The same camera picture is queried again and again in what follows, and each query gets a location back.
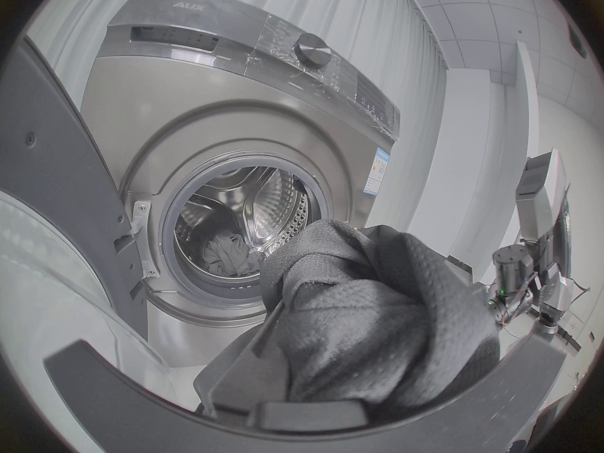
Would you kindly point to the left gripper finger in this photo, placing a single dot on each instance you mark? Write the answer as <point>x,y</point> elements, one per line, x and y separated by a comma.
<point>236,371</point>

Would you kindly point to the dark grey garment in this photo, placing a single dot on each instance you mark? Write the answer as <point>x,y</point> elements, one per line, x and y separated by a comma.
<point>377,309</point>

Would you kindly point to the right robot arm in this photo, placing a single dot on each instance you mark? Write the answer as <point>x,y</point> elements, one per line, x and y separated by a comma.
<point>538,196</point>

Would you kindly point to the grey washing machine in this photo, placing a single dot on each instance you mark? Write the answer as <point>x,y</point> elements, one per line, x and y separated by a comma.
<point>198,125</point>

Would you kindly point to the washing machine door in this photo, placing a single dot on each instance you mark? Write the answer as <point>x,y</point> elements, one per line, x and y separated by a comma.
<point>52,168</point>

